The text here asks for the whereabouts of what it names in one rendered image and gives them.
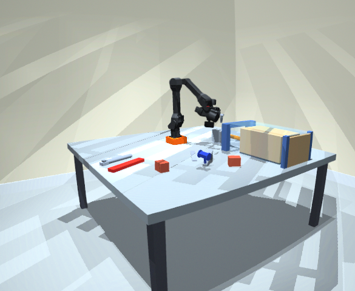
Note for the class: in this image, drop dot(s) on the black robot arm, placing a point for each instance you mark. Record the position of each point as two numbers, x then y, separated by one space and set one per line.
177 118

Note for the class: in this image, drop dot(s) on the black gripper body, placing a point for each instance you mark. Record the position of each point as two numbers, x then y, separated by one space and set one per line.
209 123

